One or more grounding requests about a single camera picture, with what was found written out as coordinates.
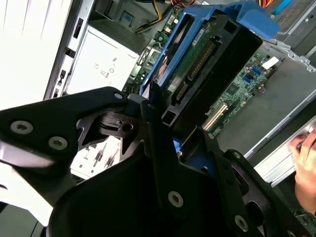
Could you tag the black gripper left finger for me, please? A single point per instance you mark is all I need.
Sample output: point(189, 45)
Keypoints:
point(49, 118)

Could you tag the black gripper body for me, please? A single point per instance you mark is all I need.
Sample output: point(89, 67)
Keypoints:
point(111, 202)

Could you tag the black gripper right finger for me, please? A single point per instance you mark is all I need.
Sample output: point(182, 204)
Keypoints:
point(225, 177)

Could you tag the hard disk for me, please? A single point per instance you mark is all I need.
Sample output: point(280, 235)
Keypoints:
point(197, 61)

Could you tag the person hand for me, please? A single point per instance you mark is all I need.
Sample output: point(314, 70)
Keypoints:
point(307, 168)

